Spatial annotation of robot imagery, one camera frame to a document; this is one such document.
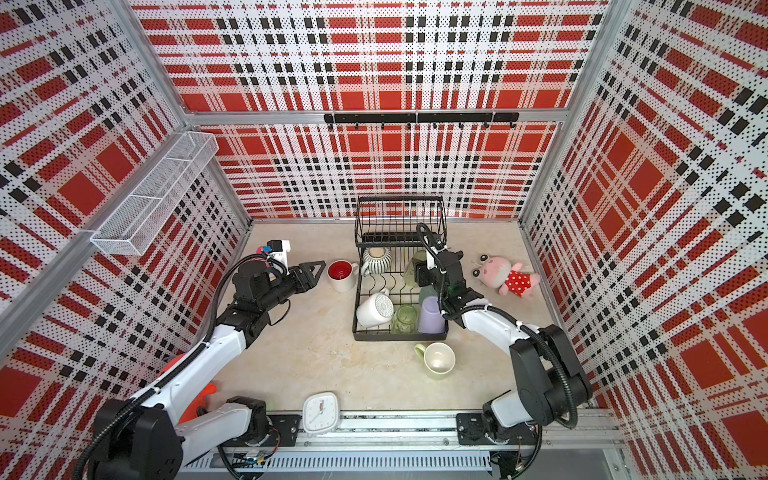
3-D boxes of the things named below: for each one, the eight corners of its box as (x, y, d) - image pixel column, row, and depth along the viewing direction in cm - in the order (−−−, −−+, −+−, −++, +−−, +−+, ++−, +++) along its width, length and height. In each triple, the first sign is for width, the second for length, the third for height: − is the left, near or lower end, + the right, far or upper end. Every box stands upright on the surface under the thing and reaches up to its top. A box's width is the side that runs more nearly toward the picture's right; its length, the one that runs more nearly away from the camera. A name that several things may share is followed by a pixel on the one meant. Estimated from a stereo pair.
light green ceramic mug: (429, 387, 82) (431, 377, 74) (415, 356, 87) (416, 344, 80) (455, 375, 84) (460, 364, 76) (440, 345, 89) (444, 333, 82)
